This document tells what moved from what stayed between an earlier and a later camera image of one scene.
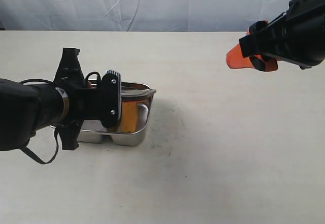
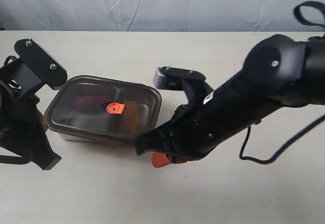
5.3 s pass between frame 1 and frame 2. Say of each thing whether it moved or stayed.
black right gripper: moved
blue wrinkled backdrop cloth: stayed
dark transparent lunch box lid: moved
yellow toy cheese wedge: stayed
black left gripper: moved
